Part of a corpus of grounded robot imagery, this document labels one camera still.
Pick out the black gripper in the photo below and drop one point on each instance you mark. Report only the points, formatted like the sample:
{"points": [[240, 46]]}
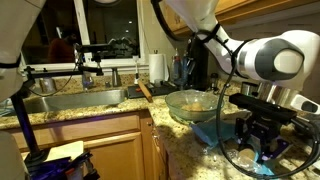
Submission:
{"points": [[265, 128]]}

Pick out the brown potato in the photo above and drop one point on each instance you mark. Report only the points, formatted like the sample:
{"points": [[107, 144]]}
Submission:
{"points": [[193, 107], [247, 154]]}

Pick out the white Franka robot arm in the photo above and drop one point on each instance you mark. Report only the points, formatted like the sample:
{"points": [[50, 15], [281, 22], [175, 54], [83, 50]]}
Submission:
{"points": [[286, 56]]}

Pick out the blue and clear potato bag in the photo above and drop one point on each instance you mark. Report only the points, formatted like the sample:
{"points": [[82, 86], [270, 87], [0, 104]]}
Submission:
{"points": [[210, 131]]}

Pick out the small drinking glass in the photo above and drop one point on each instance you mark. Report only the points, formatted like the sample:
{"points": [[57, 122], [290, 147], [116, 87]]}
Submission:
{"points": [[158, 82]]}

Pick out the stainless steel canister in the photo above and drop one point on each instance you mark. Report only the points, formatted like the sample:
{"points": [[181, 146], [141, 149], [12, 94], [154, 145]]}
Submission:
{"points": [[248, 89]]}

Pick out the white tray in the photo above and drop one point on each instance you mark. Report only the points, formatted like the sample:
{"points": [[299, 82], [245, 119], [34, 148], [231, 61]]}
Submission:
{"points": [[316, 165]]}

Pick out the clear glass bowl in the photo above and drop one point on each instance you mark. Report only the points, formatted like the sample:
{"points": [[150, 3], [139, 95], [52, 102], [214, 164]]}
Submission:
{"points": [[176, 103]]}

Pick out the black countertop appliance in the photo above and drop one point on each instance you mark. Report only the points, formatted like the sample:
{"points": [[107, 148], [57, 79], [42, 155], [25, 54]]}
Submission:
{"points": [[200, 66]]}

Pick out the blue bottle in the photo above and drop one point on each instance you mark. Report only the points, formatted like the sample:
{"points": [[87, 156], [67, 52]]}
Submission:
{"points": [[187, 68]]}

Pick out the black counter mat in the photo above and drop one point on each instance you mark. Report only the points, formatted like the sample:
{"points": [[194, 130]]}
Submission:
{"points": [[160, 90]]}

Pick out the clear plastic bottle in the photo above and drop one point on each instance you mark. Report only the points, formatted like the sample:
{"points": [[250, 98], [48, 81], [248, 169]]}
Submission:
{"points": [[176, 66]]}

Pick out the wooden rolling pin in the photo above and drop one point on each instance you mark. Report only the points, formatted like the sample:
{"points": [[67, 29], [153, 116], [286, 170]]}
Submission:
{"points": [[145, 91]]}

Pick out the white paper towel roll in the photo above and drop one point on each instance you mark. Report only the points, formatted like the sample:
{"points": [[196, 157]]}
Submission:
{"points": [[156, 68]]}

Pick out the white dish brush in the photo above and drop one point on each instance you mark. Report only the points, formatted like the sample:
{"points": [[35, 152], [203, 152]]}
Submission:
{"points": [[136, 70]]}

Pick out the metal soap dispenser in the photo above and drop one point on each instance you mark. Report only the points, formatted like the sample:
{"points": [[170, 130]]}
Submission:
{"points": [[116, 77]]}

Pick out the wooden base cabinet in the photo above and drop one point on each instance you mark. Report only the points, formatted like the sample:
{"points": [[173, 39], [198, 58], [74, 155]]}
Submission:
{"points": [[100, 140]]}

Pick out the chrome faucet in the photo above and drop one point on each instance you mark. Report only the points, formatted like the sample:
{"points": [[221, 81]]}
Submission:
{"points": [[87, 80]]}

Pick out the stainless steel sink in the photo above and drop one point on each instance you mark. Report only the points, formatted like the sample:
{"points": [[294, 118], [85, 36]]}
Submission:
{"points": [[73, 100]]}

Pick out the light wooden board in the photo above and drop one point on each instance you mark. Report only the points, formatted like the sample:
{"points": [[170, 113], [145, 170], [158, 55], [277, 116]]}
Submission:
{"points": [[66, 150]]}

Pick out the purple and red vacuum cleaner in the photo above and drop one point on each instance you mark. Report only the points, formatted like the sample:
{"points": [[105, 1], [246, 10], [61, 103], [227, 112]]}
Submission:
{"points": [[63, 168]]}

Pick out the metal cup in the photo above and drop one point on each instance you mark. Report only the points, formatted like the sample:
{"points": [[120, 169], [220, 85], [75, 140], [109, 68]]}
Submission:
{"points": [[47, 85]]}

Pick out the black stand pole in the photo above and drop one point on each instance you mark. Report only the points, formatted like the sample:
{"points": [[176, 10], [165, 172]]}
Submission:
{"points": [[23, 123]]}

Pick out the black wrist-mounted camera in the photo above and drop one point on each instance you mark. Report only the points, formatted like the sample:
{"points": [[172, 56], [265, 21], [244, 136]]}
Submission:
{"points": [[263, 107]]}

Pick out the wooden wall cabinet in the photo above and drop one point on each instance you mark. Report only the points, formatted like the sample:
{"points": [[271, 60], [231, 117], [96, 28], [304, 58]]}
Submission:
{"points": [[233, 10]]}

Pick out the black stereo camera bar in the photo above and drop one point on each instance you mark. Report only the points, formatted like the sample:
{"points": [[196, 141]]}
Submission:
{"points": [[95, 47]]}

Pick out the white kitchen window frame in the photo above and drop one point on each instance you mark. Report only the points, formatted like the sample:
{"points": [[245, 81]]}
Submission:
{"points": [[81, 20]]}

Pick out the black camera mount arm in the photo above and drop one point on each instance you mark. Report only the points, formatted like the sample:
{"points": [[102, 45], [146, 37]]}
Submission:
{"points": [[53, 71]]}

